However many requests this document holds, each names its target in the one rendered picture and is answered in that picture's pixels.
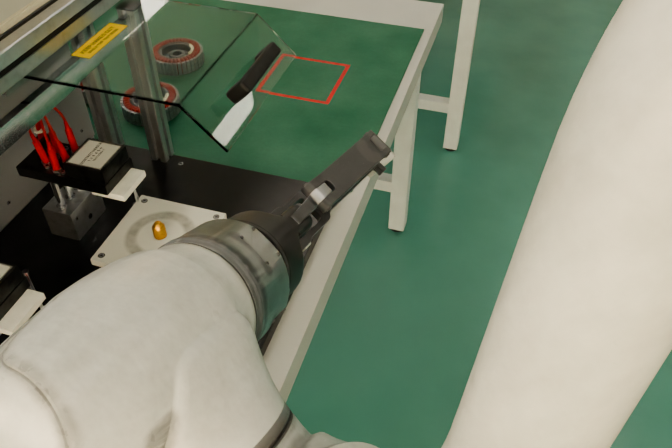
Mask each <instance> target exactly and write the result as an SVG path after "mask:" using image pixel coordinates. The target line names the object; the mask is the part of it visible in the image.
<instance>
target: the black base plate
mask: <svg viewBox="0 0 672 448"><path fill-rule="evenodd" d="M125 146H126V148H127V152H128V156H129V157H131V159H132V163H133V166H132V168H134V169H139V170H144V171H145V173H146V177H145V178H144V179H143V180H142V181H141V183H140V184H139V185H138V186H137V188H136V189H137V193H138V197H139V198H140V196H141V195H145V196H149V197H154V198H158V199H163V200H167V201H172V202H176V203H181V204H185V205H190V206H194V207H199V208H203V209H208V210H212V211H217V212H221V213H226V216H227V219H229V218H230V217H232V216H234V215H235V214H238V213H240V212H244V211H252V210H254V211H262V212H266V213H271V212H272V211H273V210H274V209H276V208H277V207H282V206H283V205H284V204H286V203H287V202H288V201H289V200H290V199H291V198H292V197H293V196H294V195H295V194H296V193H298V192H299V191H300V190H301V189H302V186H303V185H304V184H305V183H306V182H305V181H300V180H295V179H290V178H286V177H281V176H276V175H271V174H266V173H261V172H256V171H251V170H246V169H241V168H236V167H232V166H227V165H222V164H217V163H212V162H207V161H202V160H197V159H192V158H187V157H182V156H177V155H172V156H169V160H168V161H167V162H166V163H165V162H161V160H160V158H159V159H158V160H157V161H156V160H152V159H151V154H150V150H148V149H143V148H138V147H133V146H128V145H125ZM53 196H54V193H53V190H52V187H51V185H50V182H49V183H48V184H47V185H46V186H45V187H44V188H43V189H42V190H41V191H40V192H39V193H38V194H37V195H36V196H35V197H34V198H33V199H32V200H31V201H30V202H29V203H28V204H27V205H26V206H25V207H24V208H23V209H22V210H21V211H20V212H19V213H18V214H17V215H16V216H15V218H14V219H13V220H12V221H11V222H10V223H9V224H8V225H7V226H6V227H5V228H4V229H3V230H2V231H1V232H0V261H2V262H6V263H10V264H14V265H17V266H18V267H19V269H20V272H21V274H22V270H23V269H28V271H29V273H30V275H31V277H32V279H33V282H34V284H35V286H36V288H37V290H38V292H41V293H44V295H45V297H46V299H45V300H44V301H43V303H44V306H45V305H46V304H47V303H48V302H49V301H50V300H51V299H53V298H54V297H55V296H56V295H58V294H59V293H60V292H62V291H63V290H65V289H66V288H68V287H69V286H71V285H72V284H74V283H75V282H77V281H78V280H80V279H82V278H83V277H85V276H87V275H88V274H90V273H92V272H93V271H95V270H97V269H99V268H101V267H99V266H96V265H92V263H91V260H90V259H91V258H92V256H93V255H94V254H95V253H96V251H97V250H98V249H99V248H100V246H101V245H102V244H103V243H104V241H105V240H106V239H107V238H108V236H109V235H110V234H111V233H112V231H113V230H114V229H115V228H116V226H117V225H118V224H119V223H120V221H121V220H122V219H123V218H124V216H125V215H126V214H127V213H128V211H129V210H130V209H131V208H132V206H133V203H134V198H133V194H131V195H130V196H129V197H128V199H127V200H126V201H125V202H124V201H120V200H115V199H111V198H107V197H102V198H103V201H104V205H105V208H106V210H105V211H104V212H103V213H102V215H101V216H100V217H99V218H98V219H97V221H96V222H95V223H94V224H93V225H92V226H91V228H90V229H89V230H88V231H87V232H86V234H85V235H84V236H83V237H82V238H81V240H75V239H71V238H67V237H63V236H59V235H55V234H52V233H51V230H50V228H49V225H48V223H47V220H46V218H45V215H44V213H43V210H42V208H43V207H44V206H45V205H46V204H47V203H48V202H49V201H50V200H51V199H52V198H53ZM323 227H324V226H323ZM323 227H322V228H321V229H320V230H319V231H318V232H317V233H316V234H315V235H314V236H313V237H312V239H311V245H310V246H309V247H308V248H307V249H305V250H304V251H303V256H304V268H305V266H306V264H307V261H308V259H309V257H310V255H311V253H312V251H313V249H314V246H315V244H316V242H317V240H318V238H319V236H320V233H321V231H322V229H323ZM22 276H23V274H22ZM283 313H284V312H282V311H281V312H280V313H279V314H278V315H277V316H276V318H275V320H276V321H275V322H274V323H272V324H271V326H270V328H269V330H268V331H267V332H266V333H265V335H264V336H263V337H262V338H261V339H260V340H259V341H258V344H259V347H260V350H261V353H262V356H264V354H265V352H266V350H267V347H268V345H269V343H270V341H271V339H272V337H273V335H274V332H275V330H276V328H277V326H278V324H279V322H280V319H281V317H282V315H283Z"/></svg>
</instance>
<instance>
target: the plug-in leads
mask: <svg viewBox="0 0 672 448"><path fill-rule="evenodd" d="M53 109H54V110H55V111H56V112H57V113H58V114H59V115H60V116H61V117H62V119H63V121H64V126H65V133H66V135H67V138H68V141H69V144H70V147H71V153H72V154H73V153H74V152H75V151H76V150H77V149H78V148H79V147H78V144H77V141H76V139H75V136H74V134H73V131H72V128H70V126H69V124H68V122H67V121H66V119H65V117H64V115H63V114H62V113H61V112H60V111H59V110H58V109H57V108H56V107H54V108H53ZM43 118H44V120H45V121H46V123H47V125H48V130H49V133H48V134H47V133H46V128H45V126H44V125H43V122H42V119H41V120H40V121H39V122H38V123H37V124H35V126H36V127H34V128H33V131H34V133H36V134H38V136H37V137H35V136H34V134H33V133H32V131H31V129H30V130H29V134H30V137H31V139H32V143H33V145H34V147H35V149H36V151H37V153H38V155H39V157H40V159H41V163H42V164H43V165H45V164H51V166H52V169H51V170H52V172H53V173H60V172H61V171H62V170H63V169H62V167H61V166H60V164H59V161H58V158H57V155H60V156H61V158H62V162H63V163H64V162H65V161H66V160H67V159H68V158H69V157H70V156H69V154H68V153H67V151H66V149H65V147H64V146H63V144H62V142H61V141H59V139H58V137H57V135H56V132H55V131H54V130H53V128H52V126H51V125H50V122H49V120H48V118H47V117H46V115H45V116H44V117H43ZM46 151H47V152H48V155H47V153H46ZM48 156H49V157H48Z"/></svg>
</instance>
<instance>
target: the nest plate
mask: <svg viewBox="0 0 672 448"><path fill-rule="evenodd" d="M215 219H227V216H226V213H221V212H217V211H212V210H208V209H203V208H199V207H194V206H190V205H185V204H181V203H176V202H172V201H167V200H163V199H158V198H154V197H149V196H145V195H141V196H140V198H139V201H138V202H136V203H135V204H134V205H133V206H132V208H131V209H130V210H129V211H128V213H127V214H126V215H125V216H124V218H123V219H122V220H121V221H120V223H119V224H118V225H117V226H116V228H115V229H114V230H113V231H112V233H111V234H110V235H109V236H108V238H107V239H106V240H105V241H104V243H103V244H102V245H101V246H100V248H99V249H98V250H97V251H96V253H95V254H94V255H93V256H92V258H91V259H90V260H91V263H92V265H96V266H99V267H103V266H105V265H107V264H109V263H111V262H113V261H116V260H118V259H121V258H123V257H126V256H128V255H131V254H133V253H136V252H140V251H146V250H157V249H158V248H159V247H161V246H162V245H164V244H165V243H167V242H169V241H171V240H173V239H176V238H178V237H180V236H182V235H183V234H185V233H187V232H189V231H190V230H192V229H194V228H195V227H197V226H199V225H200V224H202V223H204V222H207V221H210V220H215ZM155 221H161V222H162V223H164V224H165V228H166V232H167V236H166V238H164V239H162V240H156V239H155V238H154V235H153V231H152V225H153V224H154V222H155Z"/></svg>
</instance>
